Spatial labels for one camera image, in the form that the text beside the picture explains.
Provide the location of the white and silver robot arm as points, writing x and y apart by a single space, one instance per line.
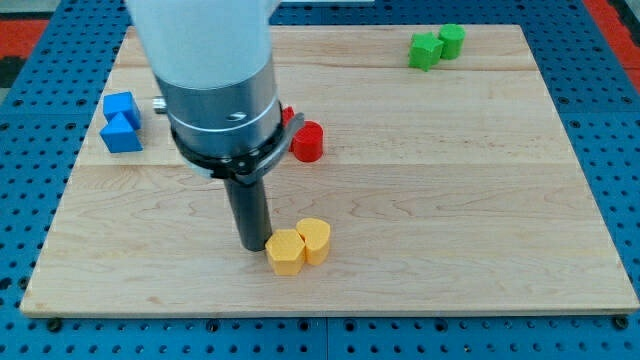
212 60

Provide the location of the red block behind arm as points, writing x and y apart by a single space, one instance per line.
287 115

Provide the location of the red cylinder block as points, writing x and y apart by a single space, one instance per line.
307 143

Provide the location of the yellow heart block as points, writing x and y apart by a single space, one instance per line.
316 235

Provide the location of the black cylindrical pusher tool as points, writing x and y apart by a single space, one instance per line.
251 213

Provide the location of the yellow hexagon block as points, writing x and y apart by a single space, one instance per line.
285 251

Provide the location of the light wooden board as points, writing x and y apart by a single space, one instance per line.
450 192

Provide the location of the green star block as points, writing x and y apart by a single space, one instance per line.
425 51

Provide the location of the green cylinder block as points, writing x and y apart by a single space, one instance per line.
452 36

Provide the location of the blue triangular block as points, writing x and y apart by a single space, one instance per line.
120 134

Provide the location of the blue cube block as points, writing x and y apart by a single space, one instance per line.
122 103

